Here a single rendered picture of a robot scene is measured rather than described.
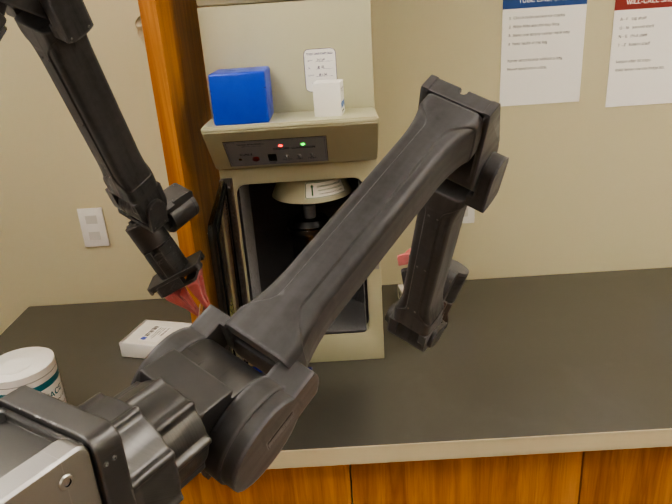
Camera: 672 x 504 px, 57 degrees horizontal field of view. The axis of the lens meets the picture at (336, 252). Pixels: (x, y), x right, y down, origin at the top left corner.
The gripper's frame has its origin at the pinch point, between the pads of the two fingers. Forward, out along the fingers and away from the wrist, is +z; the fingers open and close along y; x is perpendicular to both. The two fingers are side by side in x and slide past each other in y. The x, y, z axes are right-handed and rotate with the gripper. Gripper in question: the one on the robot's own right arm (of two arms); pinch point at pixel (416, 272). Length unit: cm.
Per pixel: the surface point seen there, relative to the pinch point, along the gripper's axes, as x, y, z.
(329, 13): 7, 50, 12
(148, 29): 38, 54, 3
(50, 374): 74, -3, -8
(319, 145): 13.7, 27.5, 4.5
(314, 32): 10.6, 47.0, 11.9
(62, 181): 88, 22, 54
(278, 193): 25.4, 16.5, 17.2
